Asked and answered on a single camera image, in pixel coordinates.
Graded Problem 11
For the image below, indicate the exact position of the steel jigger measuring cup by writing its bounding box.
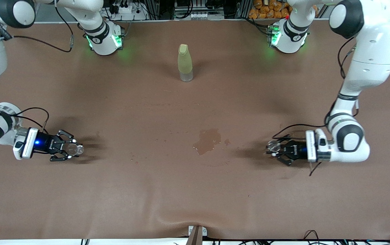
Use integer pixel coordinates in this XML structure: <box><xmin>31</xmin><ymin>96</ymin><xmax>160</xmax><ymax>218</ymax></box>
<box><xmin>266</xmin><ymin>140</ymin><xmax>281</xmax><ymax>156</ymax></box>

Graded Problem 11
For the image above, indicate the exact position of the clear glass beaker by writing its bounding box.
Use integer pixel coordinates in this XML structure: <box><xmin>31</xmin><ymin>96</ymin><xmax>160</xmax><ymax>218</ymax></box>
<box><xmin>66</xmin><ymin>143</ymin><xmax>84</xmax><ymax>157</ymax></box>

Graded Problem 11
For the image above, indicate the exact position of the brown table mat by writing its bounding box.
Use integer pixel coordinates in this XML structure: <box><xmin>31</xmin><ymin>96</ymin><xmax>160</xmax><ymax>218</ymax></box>
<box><xmin>0</xmin><ymin>19</ymin><xmax>390</xmax><ymax>240</ymax></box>

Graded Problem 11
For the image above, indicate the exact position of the yellow-green water bottle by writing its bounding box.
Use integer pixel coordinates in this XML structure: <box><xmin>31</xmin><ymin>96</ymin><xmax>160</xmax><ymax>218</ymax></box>
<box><xmin>177</xmin><ymin>44</ymin><xmax>194</xmax><ymax>82</ymax></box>

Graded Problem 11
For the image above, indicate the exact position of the orange packet pile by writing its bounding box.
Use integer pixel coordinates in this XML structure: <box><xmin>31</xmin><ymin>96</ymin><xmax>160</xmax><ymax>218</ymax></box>
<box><xmin>249</xmin><ymin>0</ymin><xmax>289</xmax><ymax>19</ymax></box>

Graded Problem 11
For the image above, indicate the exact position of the white power strip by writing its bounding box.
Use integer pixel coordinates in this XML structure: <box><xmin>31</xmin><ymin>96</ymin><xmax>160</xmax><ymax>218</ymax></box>
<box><xmin>111</xmin><ymin>0</ymin><xmax>148</xmax><ymax>21</ymax></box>

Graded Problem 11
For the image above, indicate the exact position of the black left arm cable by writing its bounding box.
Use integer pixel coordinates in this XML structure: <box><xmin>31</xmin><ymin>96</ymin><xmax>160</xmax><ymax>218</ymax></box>
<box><xmin>278</xmin><ymin>37</ymin><xmax>361</xmax><ymax>177</ymax></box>

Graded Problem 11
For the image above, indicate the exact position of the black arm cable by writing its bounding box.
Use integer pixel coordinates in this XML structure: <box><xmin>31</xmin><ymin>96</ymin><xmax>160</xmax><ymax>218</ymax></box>
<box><xmin>278</xmin><ymin>37</ymin><xmax>361</xmax><ymax>177</ymax></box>
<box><xmin>0</xmin><ymin>0</ymin><xmax>75</xmax><ymax>135</ymax></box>

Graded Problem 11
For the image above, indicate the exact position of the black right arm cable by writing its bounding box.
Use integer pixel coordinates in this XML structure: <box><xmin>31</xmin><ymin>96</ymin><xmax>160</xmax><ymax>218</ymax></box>
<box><xmin>0</xmin><ymin>0</ymin><xmax>75</xmax><ymax>135</ymax></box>

